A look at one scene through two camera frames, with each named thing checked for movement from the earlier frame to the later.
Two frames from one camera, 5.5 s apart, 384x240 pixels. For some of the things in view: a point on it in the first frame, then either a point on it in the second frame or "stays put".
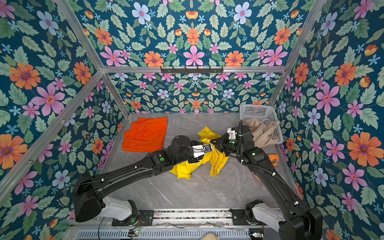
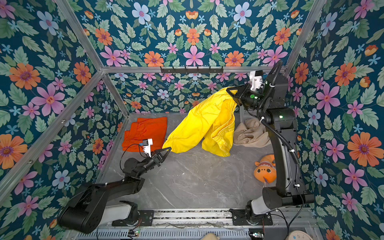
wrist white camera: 231,131 → 256,78
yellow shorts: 217,158 → 210,121
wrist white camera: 199,150 → 147,144
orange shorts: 148,134 stays put
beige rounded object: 210,236 stays put
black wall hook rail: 191,70 stays put
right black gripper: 222,141 → 244,90
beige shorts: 263,133 stays put
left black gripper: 197,158 → 156,160
